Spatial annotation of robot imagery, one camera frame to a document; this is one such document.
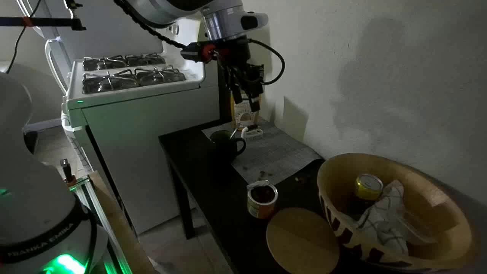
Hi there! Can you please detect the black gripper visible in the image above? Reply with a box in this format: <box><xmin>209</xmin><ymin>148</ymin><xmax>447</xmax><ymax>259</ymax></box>
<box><xmin>215</xmin><ymin>36</ymin><xmax>267</xmax><ymax>115</ymax></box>

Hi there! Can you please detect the orange white mango packet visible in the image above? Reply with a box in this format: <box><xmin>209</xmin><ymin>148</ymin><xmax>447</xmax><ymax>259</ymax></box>
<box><xmin>230</xmin><ymin>92</ymin><xmax>262</xmax><ymax>129</ymax></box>

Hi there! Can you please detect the zebra pattern wooden bowl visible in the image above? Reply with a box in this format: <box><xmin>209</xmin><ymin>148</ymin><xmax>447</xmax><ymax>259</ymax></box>
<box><xmin>317</xmin><ymin>153</ymin><xmax>477</xmax><ymax>272</ymax></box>

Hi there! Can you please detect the small white black device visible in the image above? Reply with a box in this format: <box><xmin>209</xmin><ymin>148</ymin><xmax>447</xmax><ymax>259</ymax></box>
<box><xmin>240</xmin><ymin>122</ymin><xmax>266</xmax><ymax>139</ymax></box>

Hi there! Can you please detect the dark mug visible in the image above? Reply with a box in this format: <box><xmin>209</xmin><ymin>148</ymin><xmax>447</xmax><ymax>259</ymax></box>
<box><xmin>211</xmin><ymin>130</ymin><xmax>249</xmax><ymax>173</ymax></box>

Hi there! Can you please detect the grey woven placemat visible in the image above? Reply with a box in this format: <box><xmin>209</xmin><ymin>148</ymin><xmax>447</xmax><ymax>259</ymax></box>
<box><xmin>202</xmin><ymin>119</ymin><xmax>325</xmax><ymax>186</ymax></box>

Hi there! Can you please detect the black table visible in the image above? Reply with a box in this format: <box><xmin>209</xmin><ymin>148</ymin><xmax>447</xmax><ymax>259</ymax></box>
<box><xmin>159</xmin><ymin>119</ymin><xmax>487</xmax><ymax>274</ymax></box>

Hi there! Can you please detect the white stove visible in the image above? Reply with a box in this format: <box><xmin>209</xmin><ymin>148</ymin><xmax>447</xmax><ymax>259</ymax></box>
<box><xmin>60</xmin><ymin>37</ymin><xmax>226</xmax><ymax>235</ymax></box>

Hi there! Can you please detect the yellow lid can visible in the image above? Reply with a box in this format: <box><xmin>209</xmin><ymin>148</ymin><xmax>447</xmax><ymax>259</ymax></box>
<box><xmin>355</xmin><ymin>173</ymin><xmax>386</xmax><ymax>205</ymax></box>

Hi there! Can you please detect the round wooden disc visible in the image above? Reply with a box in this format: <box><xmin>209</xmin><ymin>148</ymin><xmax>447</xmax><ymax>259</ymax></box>
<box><xmin>266</xmin><ymin>206</ymin><xmax>342</xmax><ymax>274</ymax></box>

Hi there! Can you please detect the wooden bench board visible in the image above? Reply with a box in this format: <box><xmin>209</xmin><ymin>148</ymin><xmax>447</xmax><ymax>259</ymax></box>
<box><xmin>89</xmin><ymin>173</ymin><xmax>154</xmax><ymax>274</ymax></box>

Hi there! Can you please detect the crumpled white cloth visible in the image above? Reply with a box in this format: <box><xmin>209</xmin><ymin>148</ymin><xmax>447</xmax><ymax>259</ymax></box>
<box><xmin>357</xmin><ymin>180</ymin><xmax>413</xmax><ymax>256</ymax></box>

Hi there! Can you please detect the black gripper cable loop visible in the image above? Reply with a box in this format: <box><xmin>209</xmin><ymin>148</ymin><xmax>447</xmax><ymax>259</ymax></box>
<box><xmin>247</xmin><ymin>39</ymin><xmax>287</xmax><ymax>87</ymax></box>

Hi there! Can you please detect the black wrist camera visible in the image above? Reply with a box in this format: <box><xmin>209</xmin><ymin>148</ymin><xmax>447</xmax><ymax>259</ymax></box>
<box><xmin>180</xmin><ymin>42</ymin><xmax>220</xmax><ymax>65</ymax></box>

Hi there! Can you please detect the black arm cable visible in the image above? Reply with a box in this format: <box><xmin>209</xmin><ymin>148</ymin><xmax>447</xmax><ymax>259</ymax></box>
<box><xmin>113</xmin><ymin>0</ymin><xmax>189</xmax><ymax>51</ymax></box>

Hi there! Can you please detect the green lit aluminium rail frame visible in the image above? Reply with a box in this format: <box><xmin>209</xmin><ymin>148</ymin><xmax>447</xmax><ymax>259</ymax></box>
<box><xmin>66</xmin><ymin>159</ymin><xmax>135</xmax><ymax>274</ymax></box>

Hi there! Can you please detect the black camera boom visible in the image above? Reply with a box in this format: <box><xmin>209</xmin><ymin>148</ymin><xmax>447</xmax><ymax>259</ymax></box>
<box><xmin>0</xmin><ymin>16</ymin><xmax>87</xmax><ymax>33</ymax></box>

